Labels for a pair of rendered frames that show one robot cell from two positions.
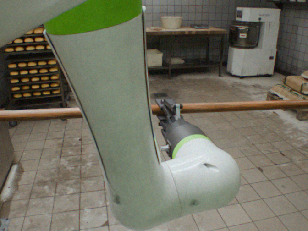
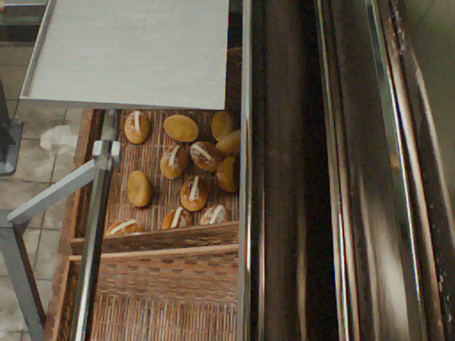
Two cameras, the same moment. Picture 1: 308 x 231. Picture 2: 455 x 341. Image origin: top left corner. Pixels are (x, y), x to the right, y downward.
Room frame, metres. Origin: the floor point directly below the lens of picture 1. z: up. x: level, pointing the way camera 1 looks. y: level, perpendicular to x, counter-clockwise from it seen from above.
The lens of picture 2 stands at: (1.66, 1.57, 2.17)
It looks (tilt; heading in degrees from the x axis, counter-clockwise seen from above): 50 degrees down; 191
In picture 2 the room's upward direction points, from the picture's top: 4 degrees clockwise
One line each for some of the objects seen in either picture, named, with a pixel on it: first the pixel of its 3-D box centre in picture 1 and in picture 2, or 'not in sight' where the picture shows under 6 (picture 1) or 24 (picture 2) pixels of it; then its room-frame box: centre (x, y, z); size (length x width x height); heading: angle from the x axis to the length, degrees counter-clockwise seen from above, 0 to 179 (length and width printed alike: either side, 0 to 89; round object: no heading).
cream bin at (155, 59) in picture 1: (151, 57); not in sight; (5.35, 0.06, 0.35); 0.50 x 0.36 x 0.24; 14
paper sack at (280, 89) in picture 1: (293, 90); not in sight; (3.77, -2.07, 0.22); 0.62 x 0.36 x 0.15; 108
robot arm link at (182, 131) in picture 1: (186, 147); not in sight; (0.52, -0.07, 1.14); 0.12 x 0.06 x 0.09; 103
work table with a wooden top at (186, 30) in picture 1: (164, 52); not in sight; (5.41, -0.22, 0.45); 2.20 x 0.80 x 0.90; 103
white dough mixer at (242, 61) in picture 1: (250, 42); not in sight; (5.38, -1.89, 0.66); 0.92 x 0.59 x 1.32; 103
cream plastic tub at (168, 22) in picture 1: (171, 22); not in sight; (5.52, -0.34, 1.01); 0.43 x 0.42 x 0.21; 103
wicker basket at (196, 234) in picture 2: not in sight; (180, 155); (0.45, 1.22, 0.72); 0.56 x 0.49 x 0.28; 14
